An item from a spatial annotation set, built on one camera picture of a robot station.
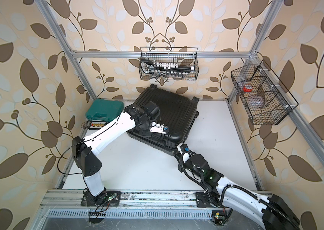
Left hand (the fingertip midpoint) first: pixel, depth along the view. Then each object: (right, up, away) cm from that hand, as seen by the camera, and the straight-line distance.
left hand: (148, 125), depth 81 cm
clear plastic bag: (+57, +14, -8) cm, 59 cm away
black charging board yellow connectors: (-41, -1, +23) cm, 47 cm away
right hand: (+15, -16, -1) cm, 22 cm away
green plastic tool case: (-38, +10, +28) cm, 48 cm away
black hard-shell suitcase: (+18, +8, +5) cm, 20 cm away
